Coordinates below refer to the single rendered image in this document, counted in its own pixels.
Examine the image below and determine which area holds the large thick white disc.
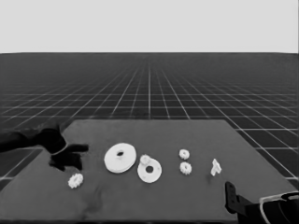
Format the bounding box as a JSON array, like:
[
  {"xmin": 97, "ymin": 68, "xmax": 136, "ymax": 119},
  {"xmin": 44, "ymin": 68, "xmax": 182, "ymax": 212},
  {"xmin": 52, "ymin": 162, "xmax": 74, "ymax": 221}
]
[{"xmin": 103, "ymin": 142, "xmax": 137, "ymax": 175}]

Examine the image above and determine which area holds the small white T-shaped piece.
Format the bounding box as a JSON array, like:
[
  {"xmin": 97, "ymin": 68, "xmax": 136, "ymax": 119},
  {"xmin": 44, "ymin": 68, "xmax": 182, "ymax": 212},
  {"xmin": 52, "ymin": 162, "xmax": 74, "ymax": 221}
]
[{"xmin": 209, "ymin": 158, "xmax": 223, "ymax": 177}]

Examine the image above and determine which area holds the white round carrier with pins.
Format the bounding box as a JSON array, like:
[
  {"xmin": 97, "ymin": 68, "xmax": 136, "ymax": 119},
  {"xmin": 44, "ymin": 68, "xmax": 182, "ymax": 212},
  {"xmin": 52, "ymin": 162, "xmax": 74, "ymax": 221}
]
[{"xmin": 136, "ymin": 157, "xmax": 164, "ymax": 184}]

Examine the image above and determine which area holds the white toothed gear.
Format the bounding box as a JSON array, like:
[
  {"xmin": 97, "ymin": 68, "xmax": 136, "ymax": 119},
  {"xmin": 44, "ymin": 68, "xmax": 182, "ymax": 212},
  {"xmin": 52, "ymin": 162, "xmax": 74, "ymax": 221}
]
[
  {"xmin": 178, "ymin": 148, "xmax": 191, "ymax": 161},
  {"xmin": 139, "ymin": 154, "xmax": 151, "ymax": 166},
  {"xmin": 178, "ymin": 161, "xmax": 193, "ymax": 176},
  {"xmin": 67, "ymin": 173, "xmax": 84, "ymax": 189}
]

